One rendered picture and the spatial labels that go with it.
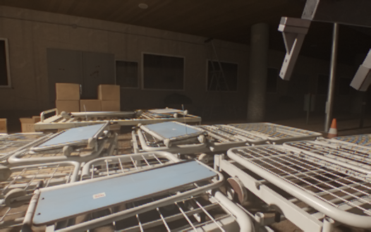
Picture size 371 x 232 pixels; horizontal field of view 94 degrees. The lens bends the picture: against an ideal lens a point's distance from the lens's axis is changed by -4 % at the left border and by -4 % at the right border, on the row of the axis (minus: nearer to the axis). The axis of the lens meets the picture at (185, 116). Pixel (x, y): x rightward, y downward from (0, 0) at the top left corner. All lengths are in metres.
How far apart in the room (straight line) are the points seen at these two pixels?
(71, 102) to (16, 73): 3.07
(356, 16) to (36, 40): 6.92
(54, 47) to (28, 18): 0.96
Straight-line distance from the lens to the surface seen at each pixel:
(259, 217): 0.76
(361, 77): 0.45
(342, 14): 0.38
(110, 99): 4.22
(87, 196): 0.77
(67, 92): 4.16
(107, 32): 6.90
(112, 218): 0.65
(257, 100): 6.56
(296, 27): 0.37
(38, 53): 6.90
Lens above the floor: 0.89
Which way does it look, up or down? 6 degrees down
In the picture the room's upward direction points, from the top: 1 degrees clockwise
